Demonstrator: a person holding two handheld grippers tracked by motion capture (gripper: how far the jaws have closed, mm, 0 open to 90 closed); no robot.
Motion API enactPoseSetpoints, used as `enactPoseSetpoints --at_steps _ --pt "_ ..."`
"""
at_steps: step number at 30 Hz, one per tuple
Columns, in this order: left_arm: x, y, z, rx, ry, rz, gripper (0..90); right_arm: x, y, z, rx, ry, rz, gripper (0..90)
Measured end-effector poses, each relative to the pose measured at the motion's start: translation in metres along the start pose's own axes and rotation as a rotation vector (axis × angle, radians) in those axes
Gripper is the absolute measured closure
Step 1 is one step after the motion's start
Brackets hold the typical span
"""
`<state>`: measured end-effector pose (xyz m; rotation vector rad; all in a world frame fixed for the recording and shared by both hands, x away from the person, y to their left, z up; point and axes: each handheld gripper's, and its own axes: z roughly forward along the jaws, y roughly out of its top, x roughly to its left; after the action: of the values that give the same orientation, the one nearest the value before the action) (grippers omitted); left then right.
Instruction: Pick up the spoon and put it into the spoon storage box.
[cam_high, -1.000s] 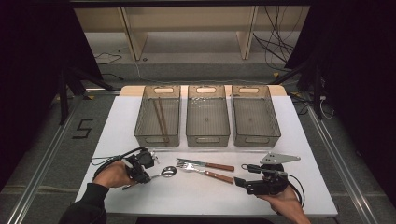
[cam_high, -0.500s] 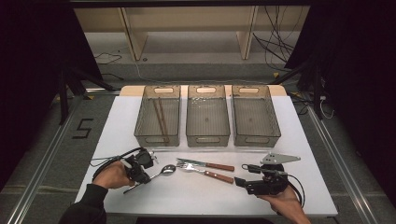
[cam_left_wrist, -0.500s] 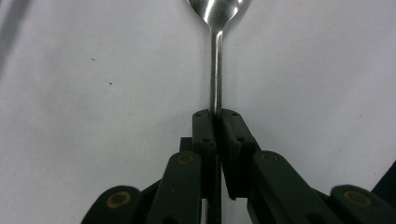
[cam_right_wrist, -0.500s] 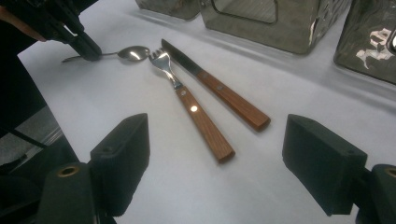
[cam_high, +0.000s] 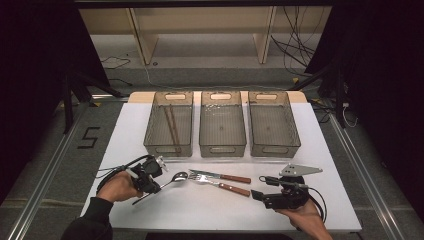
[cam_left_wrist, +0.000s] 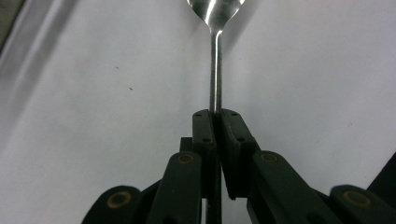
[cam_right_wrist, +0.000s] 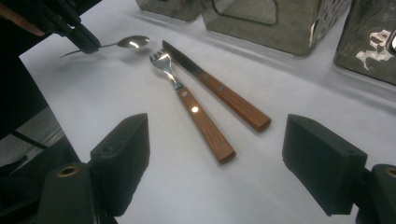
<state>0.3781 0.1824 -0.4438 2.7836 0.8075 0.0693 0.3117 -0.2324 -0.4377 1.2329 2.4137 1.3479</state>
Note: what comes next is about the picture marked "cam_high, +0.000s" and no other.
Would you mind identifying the person's left hand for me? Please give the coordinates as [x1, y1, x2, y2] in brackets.
[96, 170, 144, 204]

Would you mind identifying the aluminium floor rail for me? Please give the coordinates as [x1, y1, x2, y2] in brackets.
[6, 99, 91, 240]
[328, 111, 407, 240]

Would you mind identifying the white cable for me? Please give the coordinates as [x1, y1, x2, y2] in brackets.
[341, 101, 359, 128]

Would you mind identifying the wooden handled table knife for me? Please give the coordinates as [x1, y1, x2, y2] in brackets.
[188, 168, 252, 185]

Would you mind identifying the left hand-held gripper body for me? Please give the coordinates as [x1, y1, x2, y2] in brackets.
[129, 154, 169, 184]

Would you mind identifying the dark curtain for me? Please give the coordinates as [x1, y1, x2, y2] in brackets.
[304, 0, 424, 214]
[0, 0, 111, 204]

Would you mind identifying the black cable bundle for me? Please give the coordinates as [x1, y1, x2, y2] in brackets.
[270, 6, 323, 77]

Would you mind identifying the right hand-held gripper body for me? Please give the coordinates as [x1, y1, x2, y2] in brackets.
[261, 163, 324, 210]

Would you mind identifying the thin black floor cable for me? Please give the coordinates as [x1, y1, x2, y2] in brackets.
[100, 55, 132, 70]

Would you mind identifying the left hand-held gripper black cable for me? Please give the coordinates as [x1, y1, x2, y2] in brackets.
[93, 154, 154, 194]

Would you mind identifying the silver metal spoon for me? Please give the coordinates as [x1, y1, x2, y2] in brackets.
[131, 171, 190, 206]

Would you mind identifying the smoky transparent plastic bin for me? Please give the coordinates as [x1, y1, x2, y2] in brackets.
[143, 90, 195, 159]
[198, 90, 248, 159]
[247, 90, 302, 159]

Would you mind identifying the white table cover sheet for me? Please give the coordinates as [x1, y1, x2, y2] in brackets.
[75, 101, 363, 233]

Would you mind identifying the person's right hand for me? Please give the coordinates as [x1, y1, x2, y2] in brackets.
[275, 199, 329, 234]

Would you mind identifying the wooden handled metal fork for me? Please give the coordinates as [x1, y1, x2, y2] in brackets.
[187, 173, 252, 198]

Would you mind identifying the black metal frame bar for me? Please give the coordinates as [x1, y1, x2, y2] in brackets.
[73, 0, 334, 9]

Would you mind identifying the light wooden shelf unit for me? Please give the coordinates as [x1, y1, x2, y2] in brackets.
[79, 6, 333, 66]

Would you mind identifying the black metal stand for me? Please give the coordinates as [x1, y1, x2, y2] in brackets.
[61, 68, 126, 134]
[288, 59, 348, 129]

